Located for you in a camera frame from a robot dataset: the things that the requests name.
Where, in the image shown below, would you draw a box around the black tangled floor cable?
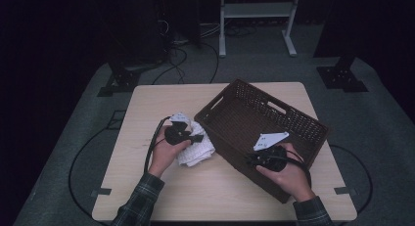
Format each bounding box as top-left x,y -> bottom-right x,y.
151,44 -> 189,85

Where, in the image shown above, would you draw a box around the white metal stand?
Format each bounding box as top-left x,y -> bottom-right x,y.
218,0 -> 301,58

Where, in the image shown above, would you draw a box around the person's left hand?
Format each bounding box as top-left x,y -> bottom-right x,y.
148,134 -> 192,179

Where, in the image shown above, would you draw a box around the black floor cable loop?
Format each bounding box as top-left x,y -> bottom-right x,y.
68,126 -> 114,220
328,143 -> 374,214

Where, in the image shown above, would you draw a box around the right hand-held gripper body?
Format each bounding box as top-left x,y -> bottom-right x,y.
253,131 -> 290,173

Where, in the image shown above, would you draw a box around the brown woven basket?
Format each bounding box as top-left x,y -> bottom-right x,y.
194,78 -> 331,204

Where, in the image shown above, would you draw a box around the right hand-held gripper black cable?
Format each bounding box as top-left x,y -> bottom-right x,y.
277,153 -> 313,189

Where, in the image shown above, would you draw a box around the black curved floor cable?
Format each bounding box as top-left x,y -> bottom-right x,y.
200,41 -> 220,85

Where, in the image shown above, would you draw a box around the left hand-held gripper black cable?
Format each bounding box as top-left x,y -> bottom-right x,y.
144,115 -> 172,175

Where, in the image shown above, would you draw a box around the white floor cables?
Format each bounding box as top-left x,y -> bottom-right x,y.
199,22 -> 223,38

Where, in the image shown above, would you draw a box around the black stand base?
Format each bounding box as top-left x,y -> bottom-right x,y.
97,63 -> 142,98
316,56 -> 370,93

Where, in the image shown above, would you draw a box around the hand-held gripper black cable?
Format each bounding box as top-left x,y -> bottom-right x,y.
144,115 -> 172,175
277,153 -> 313,189

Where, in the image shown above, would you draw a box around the grey tape strip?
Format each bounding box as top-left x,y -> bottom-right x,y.
334,186 -> 357,197
91,187 -> 113,198

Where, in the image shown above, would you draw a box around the person's right hand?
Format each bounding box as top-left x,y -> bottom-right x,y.
255,143 -> 316,203

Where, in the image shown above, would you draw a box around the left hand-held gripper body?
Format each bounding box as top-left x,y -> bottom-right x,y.
163,113 -> 194,146

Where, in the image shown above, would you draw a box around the black floor tape outline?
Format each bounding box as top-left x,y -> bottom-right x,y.
107,110 -> 127,131

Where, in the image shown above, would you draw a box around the white waffle cloth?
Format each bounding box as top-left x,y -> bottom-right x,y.
175,119 -> 216,168

